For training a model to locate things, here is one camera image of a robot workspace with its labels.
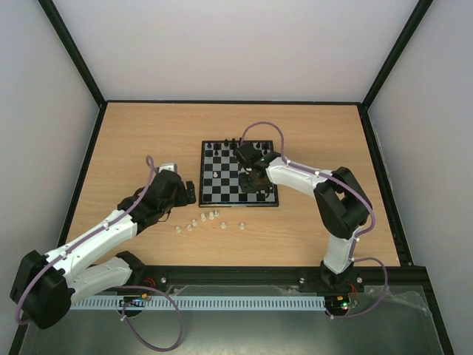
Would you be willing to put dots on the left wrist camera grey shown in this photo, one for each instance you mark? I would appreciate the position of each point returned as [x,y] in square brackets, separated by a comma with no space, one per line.
[168,167]

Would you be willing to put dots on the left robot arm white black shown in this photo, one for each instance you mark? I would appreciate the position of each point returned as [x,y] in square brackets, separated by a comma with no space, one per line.
[47,285]

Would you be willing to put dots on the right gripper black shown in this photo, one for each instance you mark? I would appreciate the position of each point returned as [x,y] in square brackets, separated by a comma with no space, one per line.
[251,181]

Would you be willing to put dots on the metal sheet front panel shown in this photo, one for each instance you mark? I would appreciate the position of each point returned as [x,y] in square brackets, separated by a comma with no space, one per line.
[397,321]

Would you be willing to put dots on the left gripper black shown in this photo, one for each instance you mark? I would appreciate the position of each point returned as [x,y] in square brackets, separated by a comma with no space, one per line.
[182,198]

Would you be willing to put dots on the black white chess board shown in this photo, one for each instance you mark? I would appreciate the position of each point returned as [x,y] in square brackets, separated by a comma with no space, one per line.
[224,191]

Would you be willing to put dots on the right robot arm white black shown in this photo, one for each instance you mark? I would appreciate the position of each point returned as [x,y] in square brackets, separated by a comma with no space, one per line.
[344,208]

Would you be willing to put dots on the white slotted cable duct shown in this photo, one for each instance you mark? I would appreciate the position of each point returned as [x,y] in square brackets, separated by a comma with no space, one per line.
[203,303]

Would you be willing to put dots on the black aluminium frame rail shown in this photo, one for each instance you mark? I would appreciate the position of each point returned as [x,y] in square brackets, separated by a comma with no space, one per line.
[306,279]

